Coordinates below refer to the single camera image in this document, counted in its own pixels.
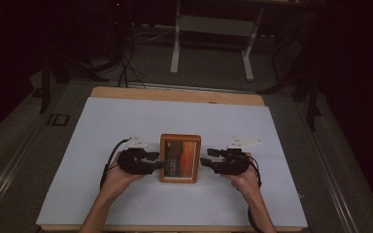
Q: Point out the person's left hand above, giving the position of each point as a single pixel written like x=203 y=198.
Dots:
x=119 y=181

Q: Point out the white table sheet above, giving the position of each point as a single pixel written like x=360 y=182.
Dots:
x=191 y=119

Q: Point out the metal floor strip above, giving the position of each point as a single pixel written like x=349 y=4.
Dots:
x=181 y=87

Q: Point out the white metal desk frame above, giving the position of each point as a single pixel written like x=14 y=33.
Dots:
x=213 y=26

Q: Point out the dark floor socket plate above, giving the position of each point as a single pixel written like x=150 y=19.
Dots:
x=58 y=119

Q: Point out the wooden photo frame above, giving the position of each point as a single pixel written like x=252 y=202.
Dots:
x=180 y=158

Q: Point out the black stand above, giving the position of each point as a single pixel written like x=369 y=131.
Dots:
x=45 y=87
x=311 y=103

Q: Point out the person's right hand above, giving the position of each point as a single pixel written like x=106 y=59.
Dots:
x=246 y=181

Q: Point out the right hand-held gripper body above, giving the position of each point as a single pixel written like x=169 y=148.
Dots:
x=236 y=163

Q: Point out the wooden table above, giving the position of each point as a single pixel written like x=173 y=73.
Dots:
x=175 y=95

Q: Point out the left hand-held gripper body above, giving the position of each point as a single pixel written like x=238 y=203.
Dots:
x=132 y=163

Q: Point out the metal floor rail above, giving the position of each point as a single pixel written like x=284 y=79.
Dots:
x=330 y=174
x=9 y=168

